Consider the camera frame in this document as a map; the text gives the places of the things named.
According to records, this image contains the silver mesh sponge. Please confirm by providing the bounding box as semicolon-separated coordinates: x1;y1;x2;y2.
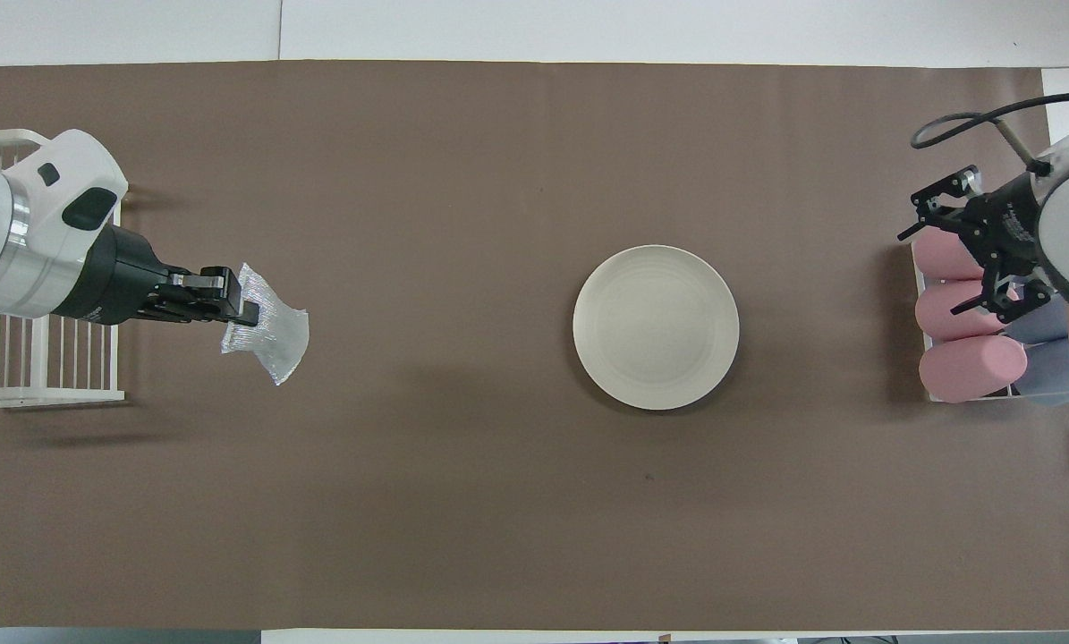
220;262;310;386

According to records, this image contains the cream round plate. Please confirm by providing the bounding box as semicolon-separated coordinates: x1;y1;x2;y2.
573;244;741;411

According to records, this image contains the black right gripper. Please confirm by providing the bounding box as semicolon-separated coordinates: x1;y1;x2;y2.
897;165;1056;326

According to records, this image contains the white wire dish rack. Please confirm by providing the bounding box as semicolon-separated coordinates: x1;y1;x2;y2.
0;130;127;410

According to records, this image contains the brown table mat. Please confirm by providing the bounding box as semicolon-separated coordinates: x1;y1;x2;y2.
0;60;1069;631

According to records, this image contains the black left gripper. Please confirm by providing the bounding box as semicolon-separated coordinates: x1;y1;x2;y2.
51;224;261;328

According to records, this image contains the blue plastic cup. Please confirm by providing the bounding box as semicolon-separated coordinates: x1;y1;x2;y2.
1015;338;1069;406
1004;298;1069;345

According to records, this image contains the pink plastic cup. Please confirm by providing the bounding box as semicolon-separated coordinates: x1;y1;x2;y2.
915;280;1011;342
919;335;1029;403
912;228;989;281

